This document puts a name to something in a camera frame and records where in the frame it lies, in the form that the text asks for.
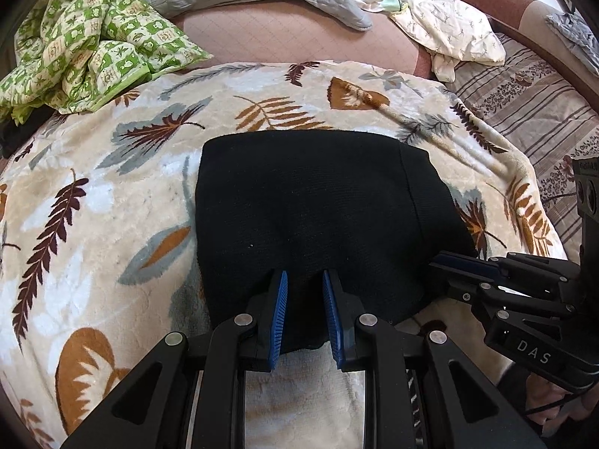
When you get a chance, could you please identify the grey patterned cloth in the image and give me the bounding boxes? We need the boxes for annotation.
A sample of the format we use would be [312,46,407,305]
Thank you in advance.
[545,9,599,76]

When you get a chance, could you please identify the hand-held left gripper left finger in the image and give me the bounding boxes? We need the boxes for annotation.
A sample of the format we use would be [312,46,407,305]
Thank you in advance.
[61,269,288,449]

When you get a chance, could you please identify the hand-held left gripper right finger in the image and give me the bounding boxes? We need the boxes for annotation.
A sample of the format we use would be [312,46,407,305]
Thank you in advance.
[322,269,548,449]

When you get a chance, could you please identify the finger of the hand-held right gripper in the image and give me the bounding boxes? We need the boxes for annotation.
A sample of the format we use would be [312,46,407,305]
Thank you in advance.
[429,265,580,320]
[428,251,581,286]

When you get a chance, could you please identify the striped bed sheet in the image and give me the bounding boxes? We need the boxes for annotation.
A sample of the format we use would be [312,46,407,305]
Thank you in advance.
[449,33,599,263]

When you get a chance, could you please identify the black cable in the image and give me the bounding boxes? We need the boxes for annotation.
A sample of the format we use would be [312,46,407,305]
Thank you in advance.
[523,390,583,418]

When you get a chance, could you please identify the pink mattress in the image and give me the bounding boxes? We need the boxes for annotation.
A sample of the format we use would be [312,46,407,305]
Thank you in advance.
[173,2,436,76]

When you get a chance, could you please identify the brown sofa armrest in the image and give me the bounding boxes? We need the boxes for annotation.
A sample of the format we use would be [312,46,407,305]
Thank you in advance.
[442,0,599,117]

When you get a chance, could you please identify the light green small cloth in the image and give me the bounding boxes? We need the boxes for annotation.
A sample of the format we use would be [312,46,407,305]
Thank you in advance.
[353,0,408,15]

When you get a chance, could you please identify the person's right hand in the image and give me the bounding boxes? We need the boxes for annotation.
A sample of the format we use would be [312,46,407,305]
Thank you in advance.
[526,374,599,437]

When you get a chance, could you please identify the black pants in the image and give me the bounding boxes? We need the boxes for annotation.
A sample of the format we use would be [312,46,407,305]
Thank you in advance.
[194,128,478,354]

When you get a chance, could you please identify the green checked quilt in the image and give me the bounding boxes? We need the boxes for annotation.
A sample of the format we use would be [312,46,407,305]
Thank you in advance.
[0,0,213,125]

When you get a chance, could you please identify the white printed cloth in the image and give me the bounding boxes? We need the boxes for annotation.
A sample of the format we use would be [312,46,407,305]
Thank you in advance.
[390,0,506,82]

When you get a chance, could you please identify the leaf printed blanket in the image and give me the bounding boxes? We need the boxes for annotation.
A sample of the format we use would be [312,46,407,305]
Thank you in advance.
[0,58,569,449]

